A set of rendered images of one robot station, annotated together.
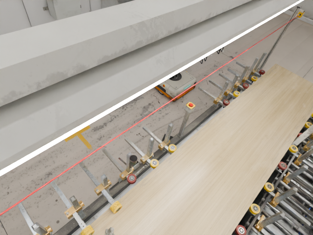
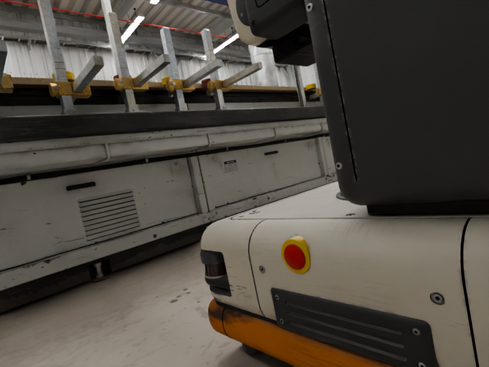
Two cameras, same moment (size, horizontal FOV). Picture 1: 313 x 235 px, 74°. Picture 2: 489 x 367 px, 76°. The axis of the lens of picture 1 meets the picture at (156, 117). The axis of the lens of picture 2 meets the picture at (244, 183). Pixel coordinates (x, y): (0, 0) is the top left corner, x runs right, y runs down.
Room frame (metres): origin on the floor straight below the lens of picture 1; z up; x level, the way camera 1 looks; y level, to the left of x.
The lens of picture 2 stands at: (3.68, -0.36, 0.38)
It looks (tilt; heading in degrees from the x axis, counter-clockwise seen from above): 3 degrees down; 192
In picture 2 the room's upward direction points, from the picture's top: 11 degrees counter-clockwise
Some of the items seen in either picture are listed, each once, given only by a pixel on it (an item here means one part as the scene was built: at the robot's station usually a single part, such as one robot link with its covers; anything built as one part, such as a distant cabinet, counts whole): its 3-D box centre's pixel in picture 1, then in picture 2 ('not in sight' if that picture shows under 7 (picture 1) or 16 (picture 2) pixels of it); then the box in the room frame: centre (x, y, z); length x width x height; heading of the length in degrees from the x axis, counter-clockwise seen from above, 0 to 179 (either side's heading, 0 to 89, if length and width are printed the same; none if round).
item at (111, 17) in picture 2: (240, 79); (122, 68); (2.40, -1.05, 0.90); 0.04 x 0.04 x 0.48; 53
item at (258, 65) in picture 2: (212, 96); (231, 81); (2.03, -0.66, 0.84); 0.43 x 0.03 x 0.04; 53
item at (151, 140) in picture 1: (149, 152); not in sight; (1.01, 0.01, 0.90); 0.04 x 0.04 x 0.48; 53
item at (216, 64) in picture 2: (222, 89); (192, 80); (2.23, -0.81, 0.83); 0.43 x 0.03 x 0.04; 53
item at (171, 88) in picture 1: (172, 80); (421, 245); (3.03, -0.17, 0.16); 0.67 x 0.64 x 0.25; 53
